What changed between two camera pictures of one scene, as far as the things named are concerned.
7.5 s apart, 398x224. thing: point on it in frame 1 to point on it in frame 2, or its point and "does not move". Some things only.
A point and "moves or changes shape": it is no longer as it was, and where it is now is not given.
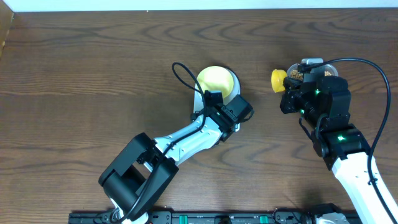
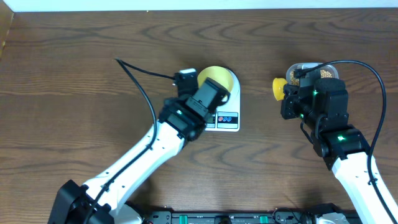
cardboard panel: [6, 16] does not move
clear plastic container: [293, 71] does not move
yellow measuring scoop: [277, 78] moves or changes shape
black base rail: [218, 217] does not move
